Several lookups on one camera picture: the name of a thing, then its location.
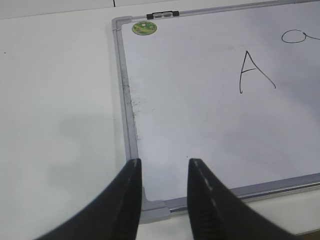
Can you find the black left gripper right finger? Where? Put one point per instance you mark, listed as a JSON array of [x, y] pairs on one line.
[[215, 213]]

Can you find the round green magnet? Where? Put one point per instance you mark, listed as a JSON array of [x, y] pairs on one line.
[[144, 28]]

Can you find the white magnetic whiteboard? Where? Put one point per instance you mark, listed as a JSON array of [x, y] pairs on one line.
[[236, 86]]

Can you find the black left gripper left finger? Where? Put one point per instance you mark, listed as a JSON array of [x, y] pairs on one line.
[[113, 215]]

